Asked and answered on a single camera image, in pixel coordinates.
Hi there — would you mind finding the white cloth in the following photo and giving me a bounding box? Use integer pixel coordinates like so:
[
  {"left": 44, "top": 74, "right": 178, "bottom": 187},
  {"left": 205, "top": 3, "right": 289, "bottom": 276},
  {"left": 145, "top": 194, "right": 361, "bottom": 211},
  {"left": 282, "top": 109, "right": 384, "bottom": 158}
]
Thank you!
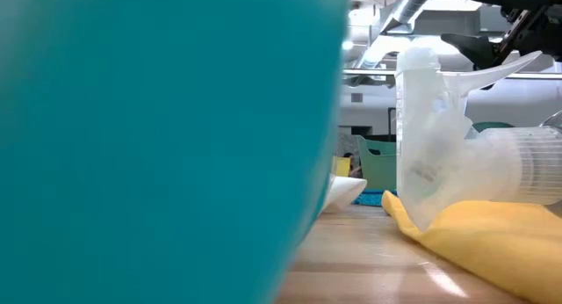
[{"left": 322, "top": 175, "right": 368, "bottom": 214}]

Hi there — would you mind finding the dark blue sponge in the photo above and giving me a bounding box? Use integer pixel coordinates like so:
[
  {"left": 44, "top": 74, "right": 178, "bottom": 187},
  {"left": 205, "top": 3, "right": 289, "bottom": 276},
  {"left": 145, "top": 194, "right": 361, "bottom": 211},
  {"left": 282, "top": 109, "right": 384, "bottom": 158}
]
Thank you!
[{"left": 352, "top": 188, "right": 399, "bottom": 207}]

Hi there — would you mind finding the spray bottle with blue trigger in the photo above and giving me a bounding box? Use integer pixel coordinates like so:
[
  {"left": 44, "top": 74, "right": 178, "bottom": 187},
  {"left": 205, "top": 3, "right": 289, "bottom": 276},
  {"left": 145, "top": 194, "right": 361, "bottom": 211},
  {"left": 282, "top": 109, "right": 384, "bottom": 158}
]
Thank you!
[{"left": 0, "top": 0, "right": 352, "bottom": 304}]

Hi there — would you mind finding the yellow translucent plastic bin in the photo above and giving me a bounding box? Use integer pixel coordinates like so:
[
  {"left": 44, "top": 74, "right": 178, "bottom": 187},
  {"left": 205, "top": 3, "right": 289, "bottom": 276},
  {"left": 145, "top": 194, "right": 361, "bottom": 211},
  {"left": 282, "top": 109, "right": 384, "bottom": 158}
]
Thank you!
[{"left": 332, "top": 156, "right": 352, "bottom": 178}]

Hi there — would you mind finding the clear pump bottle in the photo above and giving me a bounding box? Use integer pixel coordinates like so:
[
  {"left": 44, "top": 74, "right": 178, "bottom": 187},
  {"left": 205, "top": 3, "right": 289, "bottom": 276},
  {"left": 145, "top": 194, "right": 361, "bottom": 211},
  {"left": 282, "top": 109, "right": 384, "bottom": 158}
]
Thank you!
[{"left": 393, "top": 46, "right": 562, "bottom": 233}]

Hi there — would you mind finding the person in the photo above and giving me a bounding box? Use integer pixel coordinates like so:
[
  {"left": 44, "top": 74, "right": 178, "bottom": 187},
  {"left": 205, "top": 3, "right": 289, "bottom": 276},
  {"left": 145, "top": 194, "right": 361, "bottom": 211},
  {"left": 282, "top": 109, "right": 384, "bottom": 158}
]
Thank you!
[{"left": 342, "top": 151, "right": 364, "bottom": 179}]

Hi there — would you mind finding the yellow cloth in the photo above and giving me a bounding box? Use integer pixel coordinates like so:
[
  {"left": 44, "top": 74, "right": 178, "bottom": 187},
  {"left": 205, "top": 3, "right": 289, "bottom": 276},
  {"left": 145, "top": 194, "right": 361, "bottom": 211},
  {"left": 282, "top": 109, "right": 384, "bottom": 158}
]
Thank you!
[{"left": 380, "top": 189, "right": 562, "bottom": 304}]

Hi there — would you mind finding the black background stand frame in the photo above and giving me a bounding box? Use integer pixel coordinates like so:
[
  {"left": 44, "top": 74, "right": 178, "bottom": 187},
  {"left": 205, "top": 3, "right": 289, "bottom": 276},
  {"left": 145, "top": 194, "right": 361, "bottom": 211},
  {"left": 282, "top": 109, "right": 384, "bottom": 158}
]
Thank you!
[{"left": 386, "top": 106, "right": 396, "bottom": 142}]

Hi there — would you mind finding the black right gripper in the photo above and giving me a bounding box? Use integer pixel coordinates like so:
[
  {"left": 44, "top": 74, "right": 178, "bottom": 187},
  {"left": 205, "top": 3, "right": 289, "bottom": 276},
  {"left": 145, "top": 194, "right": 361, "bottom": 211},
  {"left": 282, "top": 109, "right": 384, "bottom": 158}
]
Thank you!
[{"left": 440, "top": 0, "right": 562, "bottom": 71}]

